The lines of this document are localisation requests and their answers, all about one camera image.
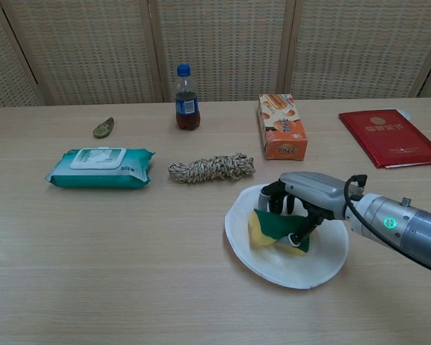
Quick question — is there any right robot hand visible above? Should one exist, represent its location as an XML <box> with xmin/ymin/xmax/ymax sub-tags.
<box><xmin>256</xmin><ymin>171</ymin><xmax>368</xmax><ymax>250</ymax></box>

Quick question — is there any yellow green sponge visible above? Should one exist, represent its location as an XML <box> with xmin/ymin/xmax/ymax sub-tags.
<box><xmin>246</xmin><ymin>208</ymin><xmax>312</xmax><ymax>257</ymax></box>

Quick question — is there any white plate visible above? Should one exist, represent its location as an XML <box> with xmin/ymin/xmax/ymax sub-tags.
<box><xmin>224</xmin><ymin>183</ymin><xmax>349</xmax><ymax>290</ymax></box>

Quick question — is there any orange snack box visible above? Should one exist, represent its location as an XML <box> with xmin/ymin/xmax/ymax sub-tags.
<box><xmin>256</xmin><ymin>93</ymin><xmax>309</xmax><ymax>161</ymax></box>

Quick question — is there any red certificate book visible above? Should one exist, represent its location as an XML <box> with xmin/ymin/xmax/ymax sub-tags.
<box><xmin>338</xmin><ymin>108</ymin><xmax>431</xmax><ymax>170</ymax></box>

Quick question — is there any cola bottle blue cap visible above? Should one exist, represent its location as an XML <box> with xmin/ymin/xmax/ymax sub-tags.
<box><xmin>175</xmin><ymin>63</ymin><xmax>201</xmax><ymax>131</ymax></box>

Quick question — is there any woven folding screen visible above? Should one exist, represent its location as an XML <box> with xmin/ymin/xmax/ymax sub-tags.
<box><xmin>0</xmin><ymin>0</ymin><xmax>431</xmax><ymax>112</ymax></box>

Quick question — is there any teal wet wipes pack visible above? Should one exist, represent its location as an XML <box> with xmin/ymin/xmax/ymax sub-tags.
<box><xmin>45</xmin><ymin>147</ymin><xmax>156</xmax><ymax>189</ymax></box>

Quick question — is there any green correction tape dispenser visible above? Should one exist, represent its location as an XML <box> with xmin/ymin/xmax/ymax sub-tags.
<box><xmin>91</xmin><ymin>116</ymin><xmax>116</xmax><ymax>139</ymax></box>

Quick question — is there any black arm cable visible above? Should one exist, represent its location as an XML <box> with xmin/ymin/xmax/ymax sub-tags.
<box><xmin>343</xmin><ymin>174</ymin><xmax>431</xmax><ymax>277</ymax></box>

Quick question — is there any braided rope bundle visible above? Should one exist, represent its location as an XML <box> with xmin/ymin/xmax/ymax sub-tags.
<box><xmin>167</xmin><ymin>152</ymin><xmax>256</xmax><ymax>185</ymax></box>

